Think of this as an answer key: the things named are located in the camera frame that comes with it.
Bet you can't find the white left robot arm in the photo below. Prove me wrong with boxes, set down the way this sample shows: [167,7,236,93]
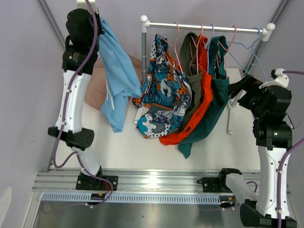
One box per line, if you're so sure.
[47,9,103,190]

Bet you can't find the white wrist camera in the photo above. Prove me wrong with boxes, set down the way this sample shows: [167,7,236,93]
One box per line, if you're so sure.
[76,0,99,13]
[259,68,289,89]

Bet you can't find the patterned blue orange shorts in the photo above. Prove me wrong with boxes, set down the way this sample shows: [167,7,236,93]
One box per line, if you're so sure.
[133,34,192,138]

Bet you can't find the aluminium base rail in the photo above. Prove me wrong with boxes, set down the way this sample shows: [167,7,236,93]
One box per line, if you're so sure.
[32,168,219,195]

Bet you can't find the dark teal shorts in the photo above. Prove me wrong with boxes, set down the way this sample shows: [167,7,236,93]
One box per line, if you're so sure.
[178,36,229,158]

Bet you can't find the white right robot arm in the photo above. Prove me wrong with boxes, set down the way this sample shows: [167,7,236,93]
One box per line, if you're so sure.
[217,75,297,228]

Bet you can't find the grey slotted cable duct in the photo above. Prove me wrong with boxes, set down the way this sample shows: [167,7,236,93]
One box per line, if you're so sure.
[41,192,221,205]

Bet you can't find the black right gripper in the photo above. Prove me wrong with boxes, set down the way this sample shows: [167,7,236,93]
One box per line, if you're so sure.
[228,75,268,120]

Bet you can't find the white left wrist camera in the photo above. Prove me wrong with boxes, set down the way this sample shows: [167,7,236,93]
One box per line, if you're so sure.
[76,0,99,13]

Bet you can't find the light blue shorts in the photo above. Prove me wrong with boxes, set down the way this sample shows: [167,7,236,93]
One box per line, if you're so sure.
[99,17,141,133]

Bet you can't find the pink translucent plastic basin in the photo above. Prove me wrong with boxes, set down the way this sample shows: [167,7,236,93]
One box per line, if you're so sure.
[84,55,144,111]

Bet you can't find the pink hanger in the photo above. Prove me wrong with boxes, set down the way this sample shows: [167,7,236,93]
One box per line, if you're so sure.
[216,25,237,79]
[163,21,183,73]
[191,23,203,74]

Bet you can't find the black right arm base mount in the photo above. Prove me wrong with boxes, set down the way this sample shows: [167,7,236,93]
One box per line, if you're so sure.
[196,177,231,193]

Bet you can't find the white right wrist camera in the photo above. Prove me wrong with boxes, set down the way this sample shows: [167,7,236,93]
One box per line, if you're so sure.
[259,68,289,89]

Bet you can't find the blue hanger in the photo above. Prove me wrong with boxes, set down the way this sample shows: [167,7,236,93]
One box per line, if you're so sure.
[206,24,214,74]
[225,27,267,84]

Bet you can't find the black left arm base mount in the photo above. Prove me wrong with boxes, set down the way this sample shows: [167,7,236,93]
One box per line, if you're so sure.
[76,168,119,191]

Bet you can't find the silver white clothes rack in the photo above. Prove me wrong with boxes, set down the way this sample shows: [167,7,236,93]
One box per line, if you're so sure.
[134,15,276,135]

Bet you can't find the olive green shorts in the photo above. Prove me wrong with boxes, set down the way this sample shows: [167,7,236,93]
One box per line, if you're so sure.
[178,32,202,133]

